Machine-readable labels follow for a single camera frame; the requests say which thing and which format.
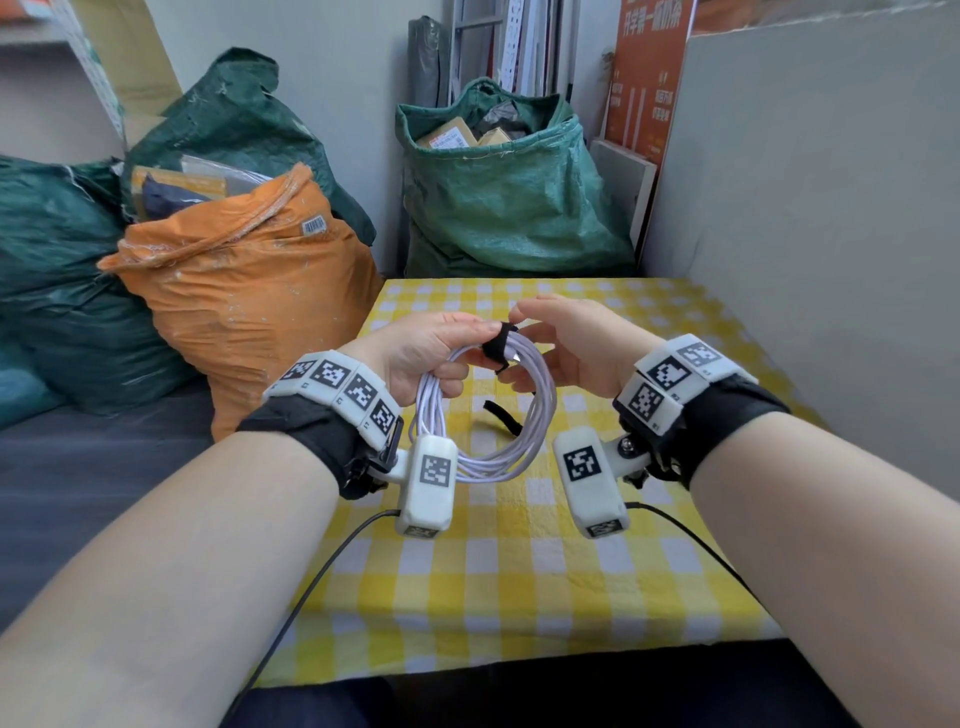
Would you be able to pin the person's left hand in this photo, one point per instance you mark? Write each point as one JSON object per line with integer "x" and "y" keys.
{"x": 405, "y": 345}

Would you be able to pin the person's right hand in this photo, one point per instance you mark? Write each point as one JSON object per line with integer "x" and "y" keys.
{"x": 592, "y": 345}

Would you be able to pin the person's left forearm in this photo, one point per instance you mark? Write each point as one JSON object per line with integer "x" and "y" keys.
{"x": 157, "y": 585}

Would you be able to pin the person's legs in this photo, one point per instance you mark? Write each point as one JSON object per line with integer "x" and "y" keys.
{"x": 562, "y": 690}

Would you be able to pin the white marker wrist band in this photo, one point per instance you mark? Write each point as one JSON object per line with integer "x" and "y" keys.
{"x": 337, "y": 382}
{"x": 675, "y": 371}

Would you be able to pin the orange woven sack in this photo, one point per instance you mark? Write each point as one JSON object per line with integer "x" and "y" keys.
{"x": 255, "y": 300}

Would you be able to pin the upright open green sack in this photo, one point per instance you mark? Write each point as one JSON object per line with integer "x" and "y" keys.
{"x": 517, "y": 202}

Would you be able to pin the small pale leaning board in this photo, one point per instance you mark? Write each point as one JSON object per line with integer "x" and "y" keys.
{"x": 622, "y": 184}

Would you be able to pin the labelled cardboard box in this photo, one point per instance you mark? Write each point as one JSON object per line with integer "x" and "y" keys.
{"x": 448, "y": 135}

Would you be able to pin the small plain cardboard box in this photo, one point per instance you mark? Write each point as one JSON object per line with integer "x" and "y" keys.
{"x": 495, "y": 137}

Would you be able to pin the large grey board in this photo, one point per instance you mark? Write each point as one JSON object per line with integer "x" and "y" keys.
{"x": 810, "y": 240}

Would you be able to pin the clear plastic parcel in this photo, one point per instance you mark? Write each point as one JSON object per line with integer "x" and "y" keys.
{"x": 232, "y": 172}

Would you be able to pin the grey plastic parcel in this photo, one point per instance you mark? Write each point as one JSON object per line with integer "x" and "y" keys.
{"x": 506, "y": 116}

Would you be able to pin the yellow checkered tablecloth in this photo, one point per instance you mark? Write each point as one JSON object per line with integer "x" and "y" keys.
{"x": 495, "y": 592}

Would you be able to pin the orange poster board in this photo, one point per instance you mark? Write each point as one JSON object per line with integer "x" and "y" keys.
{"x": 645, "y": 82}

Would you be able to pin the yellow flat parcel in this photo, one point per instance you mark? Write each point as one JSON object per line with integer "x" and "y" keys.
{"x": 191, "y": 180}

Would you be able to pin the dark blue parcel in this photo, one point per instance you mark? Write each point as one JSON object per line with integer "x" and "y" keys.
{"x": 172, "y": 199}

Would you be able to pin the grey folded cover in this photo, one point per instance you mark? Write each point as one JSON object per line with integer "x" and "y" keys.
{"x": 427, "y": 60}

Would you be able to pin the bundle of leaning boards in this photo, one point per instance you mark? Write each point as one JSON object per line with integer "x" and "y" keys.
{"x": 551, "y": 45}

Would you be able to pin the dark green woven sack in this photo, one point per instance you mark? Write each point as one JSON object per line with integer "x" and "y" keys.
{"x": 67, "y": 300}

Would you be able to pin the blue plastic bag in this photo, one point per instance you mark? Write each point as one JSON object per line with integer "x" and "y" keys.
{"x": 22, "y": 397}

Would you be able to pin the red box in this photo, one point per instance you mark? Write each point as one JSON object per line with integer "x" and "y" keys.
{"x": 22, "y": 7}

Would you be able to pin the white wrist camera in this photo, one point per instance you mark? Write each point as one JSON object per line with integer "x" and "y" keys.
{"x": 589, "y": 484}
{"x": 427, "y": 487}

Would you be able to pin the grey metal frame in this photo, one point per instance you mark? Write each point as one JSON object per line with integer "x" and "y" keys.
{"x": 476, "y": 22}

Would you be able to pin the brown wooden frame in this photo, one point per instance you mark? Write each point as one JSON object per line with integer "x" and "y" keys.
{"x": 720, "y": 16}

